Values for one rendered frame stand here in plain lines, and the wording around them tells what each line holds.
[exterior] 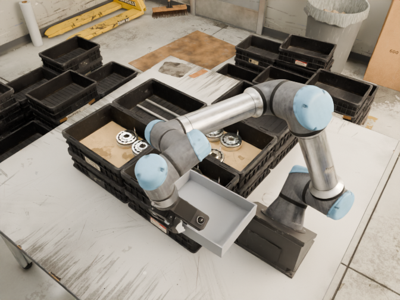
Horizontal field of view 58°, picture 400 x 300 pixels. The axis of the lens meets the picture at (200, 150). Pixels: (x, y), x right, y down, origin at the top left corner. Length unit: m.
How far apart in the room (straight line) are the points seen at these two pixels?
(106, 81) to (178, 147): 2.31
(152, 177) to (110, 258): 0.79
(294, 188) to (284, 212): 0.09
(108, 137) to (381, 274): 1.76
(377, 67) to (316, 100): 3.04
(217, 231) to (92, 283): 0.58
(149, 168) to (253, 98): 0.43
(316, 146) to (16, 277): 1.92
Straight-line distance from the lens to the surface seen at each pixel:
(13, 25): 4.78
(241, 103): 1.08
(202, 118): 1.01
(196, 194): 1.26
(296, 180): 1.41
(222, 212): 1.21
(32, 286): 2.44
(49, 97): 2.87
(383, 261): 2.57
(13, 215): 1.82
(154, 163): 0.83
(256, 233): 1.42
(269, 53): 3.49
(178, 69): 2.55
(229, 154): 1.71
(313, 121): 1.06
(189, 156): 0.86
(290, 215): 1.41
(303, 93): 1.05
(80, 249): 1.61
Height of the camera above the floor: 2.01
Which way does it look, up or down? 43 degrees down
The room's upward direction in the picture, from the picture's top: straight up
